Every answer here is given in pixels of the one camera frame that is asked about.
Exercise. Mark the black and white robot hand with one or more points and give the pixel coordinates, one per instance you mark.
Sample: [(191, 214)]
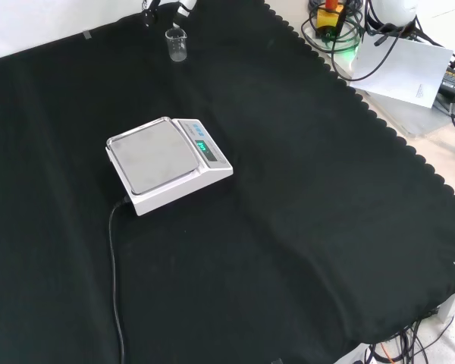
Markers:
[(186, 7)]

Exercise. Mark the small clear glass beaker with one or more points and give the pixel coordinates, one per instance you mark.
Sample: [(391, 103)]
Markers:
[(176, 48)]

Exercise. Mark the grey tape strip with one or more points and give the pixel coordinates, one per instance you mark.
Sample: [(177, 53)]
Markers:
[(87, 35)]

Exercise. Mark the yellow stop button box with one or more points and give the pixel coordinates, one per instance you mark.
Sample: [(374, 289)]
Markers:
[(328, 17)]

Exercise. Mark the white electronic balance steel pan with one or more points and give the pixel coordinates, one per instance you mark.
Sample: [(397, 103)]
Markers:
[(155, 159)]

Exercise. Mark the pale white board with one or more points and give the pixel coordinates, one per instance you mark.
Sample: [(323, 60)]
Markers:
[(405, 72)]

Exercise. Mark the black bench cloth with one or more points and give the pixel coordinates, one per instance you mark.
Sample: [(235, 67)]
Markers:
[(295, 212)]

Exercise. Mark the black power adapter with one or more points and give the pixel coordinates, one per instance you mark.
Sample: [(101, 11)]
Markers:
[(454, 81)]

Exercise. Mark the grey metal base plate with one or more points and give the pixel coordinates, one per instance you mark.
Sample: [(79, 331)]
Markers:
[(413, 115)]

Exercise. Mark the white bench bracket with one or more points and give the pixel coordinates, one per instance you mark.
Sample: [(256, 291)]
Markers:
[(452, 305)]

